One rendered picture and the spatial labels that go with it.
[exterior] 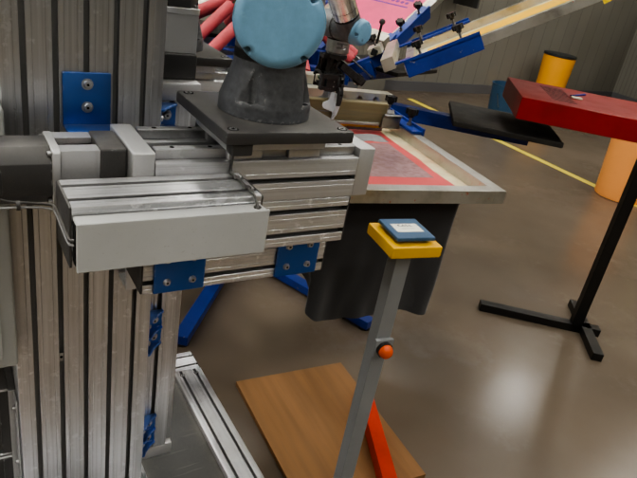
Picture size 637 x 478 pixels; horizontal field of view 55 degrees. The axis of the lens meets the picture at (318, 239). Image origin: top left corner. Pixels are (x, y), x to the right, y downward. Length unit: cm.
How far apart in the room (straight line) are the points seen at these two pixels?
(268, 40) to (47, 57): 38
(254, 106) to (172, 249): 26
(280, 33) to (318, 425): 165
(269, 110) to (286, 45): 17
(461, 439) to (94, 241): 182
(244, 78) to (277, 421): 148
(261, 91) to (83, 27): 29
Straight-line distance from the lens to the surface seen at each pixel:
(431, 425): 240
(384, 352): 153
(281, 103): 96
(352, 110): 212
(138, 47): 107
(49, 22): 104
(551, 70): 918
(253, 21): 80
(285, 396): 231
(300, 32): 81
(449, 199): 168
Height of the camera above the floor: 152
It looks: 26 degrees down
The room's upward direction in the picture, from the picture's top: 11 degrees clockwise
